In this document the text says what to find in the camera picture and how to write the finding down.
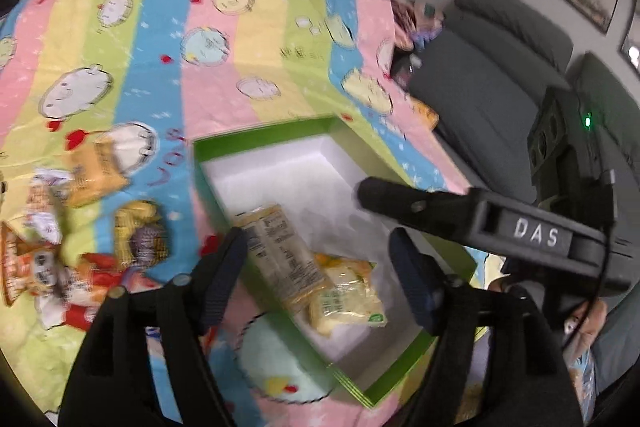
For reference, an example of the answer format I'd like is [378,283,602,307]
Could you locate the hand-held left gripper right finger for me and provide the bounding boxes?
[387,227,586,427]

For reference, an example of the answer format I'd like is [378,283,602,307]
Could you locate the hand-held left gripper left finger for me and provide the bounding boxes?
[57,227,251,427]

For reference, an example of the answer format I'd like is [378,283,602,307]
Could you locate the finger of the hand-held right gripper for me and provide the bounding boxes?
[356,177,483,249]

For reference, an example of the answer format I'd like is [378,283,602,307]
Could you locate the yellow green snack packet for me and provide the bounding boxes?
[307,252,388,338]

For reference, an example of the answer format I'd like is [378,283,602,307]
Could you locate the long beige snack packet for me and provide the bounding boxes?
[235,204,331,313]

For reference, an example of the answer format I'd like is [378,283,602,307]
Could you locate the green cardboard box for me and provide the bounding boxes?
[192,116,488,408]

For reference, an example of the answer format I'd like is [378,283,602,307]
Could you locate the orange panda snack packet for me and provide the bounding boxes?
[0,222,138,333]

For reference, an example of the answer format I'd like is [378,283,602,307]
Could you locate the person's right hand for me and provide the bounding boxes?
[562,299,608,355]

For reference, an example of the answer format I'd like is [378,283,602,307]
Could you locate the purple yellow snack packet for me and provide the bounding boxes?
[112,201,173,268]

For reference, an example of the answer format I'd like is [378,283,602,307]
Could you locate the small black object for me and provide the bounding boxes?
[390,52,423,88]

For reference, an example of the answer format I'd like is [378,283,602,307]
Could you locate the colourful plastic packet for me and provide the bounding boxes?
[567,347,599,423]

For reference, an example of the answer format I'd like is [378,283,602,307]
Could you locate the grey sofa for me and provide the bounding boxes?
[407,0,640,358]

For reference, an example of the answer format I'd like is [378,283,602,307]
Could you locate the striped cartoon printed blanket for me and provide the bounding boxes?
[0,0,491,427]

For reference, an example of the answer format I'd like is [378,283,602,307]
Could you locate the black cable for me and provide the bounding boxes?
[570,169,619,338]

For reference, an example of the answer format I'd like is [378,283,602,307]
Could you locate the small framed wall picture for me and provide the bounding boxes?
[617,0,640,72]

